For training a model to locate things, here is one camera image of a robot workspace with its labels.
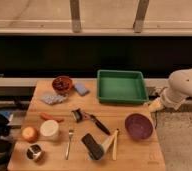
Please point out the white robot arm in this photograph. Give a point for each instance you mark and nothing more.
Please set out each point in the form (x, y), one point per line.
(178, 90)

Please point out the blue sponge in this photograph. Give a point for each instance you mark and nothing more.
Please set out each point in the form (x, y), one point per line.
(81, 89)

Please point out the red yellow apple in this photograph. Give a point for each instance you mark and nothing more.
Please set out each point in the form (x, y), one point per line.
(30, 134)

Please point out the purple bowl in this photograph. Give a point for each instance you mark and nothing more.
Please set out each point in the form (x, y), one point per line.
(138, 126)

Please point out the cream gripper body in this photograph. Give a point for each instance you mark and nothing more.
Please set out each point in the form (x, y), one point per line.
(155, 105)

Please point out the white cup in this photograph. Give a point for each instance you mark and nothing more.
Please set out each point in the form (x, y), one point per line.
(50, 129)

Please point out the silver fork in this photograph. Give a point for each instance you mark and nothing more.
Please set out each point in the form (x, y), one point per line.
(70, 135)

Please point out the small metal cup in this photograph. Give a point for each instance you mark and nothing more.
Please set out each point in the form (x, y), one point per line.
(34, 153)

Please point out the green plastic tray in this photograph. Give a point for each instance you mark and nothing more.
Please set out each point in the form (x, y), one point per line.
(118, 86)

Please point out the wooden stick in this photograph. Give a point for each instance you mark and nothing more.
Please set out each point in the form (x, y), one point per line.
(114, 153)

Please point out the blue white cloth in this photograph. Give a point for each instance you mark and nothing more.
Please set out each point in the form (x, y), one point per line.
(52, 99)

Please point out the red bowl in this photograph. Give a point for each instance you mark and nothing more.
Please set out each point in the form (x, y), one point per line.
(62, 84)

